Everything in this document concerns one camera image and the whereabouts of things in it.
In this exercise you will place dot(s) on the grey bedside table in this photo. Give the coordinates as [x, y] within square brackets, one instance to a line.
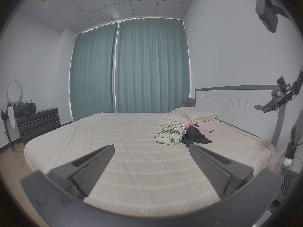
[189, 103]

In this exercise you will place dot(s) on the purple garment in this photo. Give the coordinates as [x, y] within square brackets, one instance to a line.
[211, 132]

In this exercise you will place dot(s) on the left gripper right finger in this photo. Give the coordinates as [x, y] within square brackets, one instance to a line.
[213, 171]

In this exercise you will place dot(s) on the black dressing table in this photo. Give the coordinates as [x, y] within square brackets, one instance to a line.
[17, 109]

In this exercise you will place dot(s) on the black T-shirt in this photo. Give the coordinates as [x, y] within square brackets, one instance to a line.
[195, 136]

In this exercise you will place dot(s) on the pale pink pillow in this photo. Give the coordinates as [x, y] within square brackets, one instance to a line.
[196, 115]

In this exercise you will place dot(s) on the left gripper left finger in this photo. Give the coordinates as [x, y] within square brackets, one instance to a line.
[92, 169]

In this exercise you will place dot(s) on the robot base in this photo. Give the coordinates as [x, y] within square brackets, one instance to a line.
[290, 183]

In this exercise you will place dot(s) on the bed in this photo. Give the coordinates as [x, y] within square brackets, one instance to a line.
[118, 138]

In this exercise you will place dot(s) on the white printed pyjama top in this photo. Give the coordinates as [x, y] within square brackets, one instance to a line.
[169, 133]

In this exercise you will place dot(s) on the dark grey garment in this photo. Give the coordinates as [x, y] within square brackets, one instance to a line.
[27, 109]

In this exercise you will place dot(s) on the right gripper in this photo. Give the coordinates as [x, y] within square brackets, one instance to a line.
[281, 99]

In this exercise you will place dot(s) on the round white mirror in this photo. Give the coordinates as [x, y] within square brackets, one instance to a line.
[14, 91]

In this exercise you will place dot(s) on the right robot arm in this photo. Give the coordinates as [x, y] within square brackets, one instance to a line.
[298, 81]

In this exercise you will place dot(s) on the blue-green curtain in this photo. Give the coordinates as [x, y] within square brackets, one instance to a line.
[94, 74]
[151, 67]

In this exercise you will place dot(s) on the black chest of drawers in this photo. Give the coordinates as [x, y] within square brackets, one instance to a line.
[37, 124]

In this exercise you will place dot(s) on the pink garment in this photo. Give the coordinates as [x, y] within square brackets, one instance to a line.
[204, 134]

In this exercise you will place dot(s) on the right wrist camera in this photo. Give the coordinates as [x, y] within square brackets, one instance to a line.
[283, 83]

